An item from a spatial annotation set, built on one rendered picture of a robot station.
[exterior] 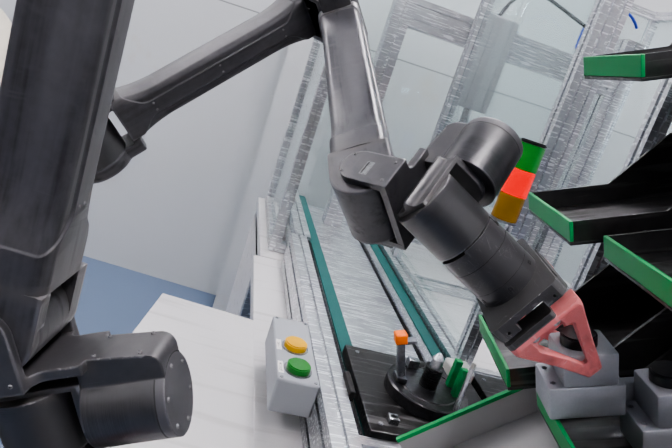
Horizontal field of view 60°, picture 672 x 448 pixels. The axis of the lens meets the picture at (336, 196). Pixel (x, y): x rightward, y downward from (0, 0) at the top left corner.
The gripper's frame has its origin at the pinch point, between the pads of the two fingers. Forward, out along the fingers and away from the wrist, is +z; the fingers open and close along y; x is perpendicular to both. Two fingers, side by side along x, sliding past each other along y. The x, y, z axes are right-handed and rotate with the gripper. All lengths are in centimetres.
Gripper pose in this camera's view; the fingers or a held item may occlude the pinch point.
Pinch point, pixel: (578, 351)
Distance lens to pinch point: 55.9
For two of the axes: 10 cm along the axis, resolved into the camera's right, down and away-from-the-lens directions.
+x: -7.0, 6.8, 2.1
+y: 0.5, -2.5, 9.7
